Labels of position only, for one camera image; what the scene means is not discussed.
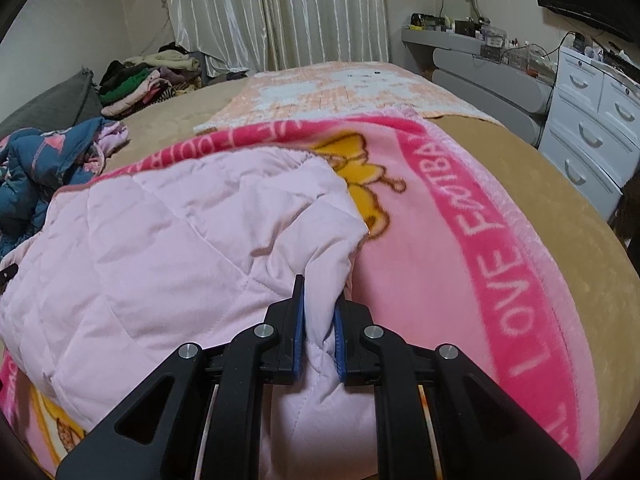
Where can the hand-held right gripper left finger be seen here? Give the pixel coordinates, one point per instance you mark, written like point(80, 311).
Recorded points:
point(240, 375)

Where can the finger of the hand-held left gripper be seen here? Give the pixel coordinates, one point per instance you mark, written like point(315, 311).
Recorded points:
point(7, 277)

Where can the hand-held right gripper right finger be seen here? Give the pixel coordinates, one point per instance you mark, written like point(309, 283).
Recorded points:
point(395, 375)

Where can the pink quilted jacket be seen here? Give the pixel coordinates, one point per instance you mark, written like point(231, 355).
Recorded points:
point(175, 260)

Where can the pile of mixed clothes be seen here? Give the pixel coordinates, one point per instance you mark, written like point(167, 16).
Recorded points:
point(150, 80)

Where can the blue floral padded jacket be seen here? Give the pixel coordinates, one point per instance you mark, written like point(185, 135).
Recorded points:
point(40, 170)

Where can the pink printed blanket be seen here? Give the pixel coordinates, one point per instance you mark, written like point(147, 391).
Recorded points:
point(450, 240)

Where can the grey cushion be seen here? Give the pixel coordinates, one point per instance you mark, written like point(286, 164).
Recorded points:
point(60, 102)

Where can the tan bed cover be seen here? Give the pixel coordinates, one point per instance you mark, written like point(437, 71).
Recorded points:
point(550, 195)

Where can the peach and white patterned towel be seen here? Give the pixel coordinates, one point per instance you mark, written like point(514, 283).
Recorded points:
point(350, 90)

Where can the grey rounded dresser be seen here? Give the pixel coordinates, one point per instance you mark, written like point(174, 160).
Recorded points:
point(480, 90)

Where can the white chest of drawers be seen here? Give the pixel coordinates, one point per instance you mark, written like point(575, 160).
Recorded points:
point(590, 130)

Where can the clutter of small dresser items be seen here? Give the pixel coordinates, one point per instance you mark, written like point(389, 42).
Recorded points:
point(480, 30)

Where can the white striped curtain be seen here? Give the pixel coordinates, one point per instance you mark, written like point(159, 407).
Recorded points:
point(300, 10)

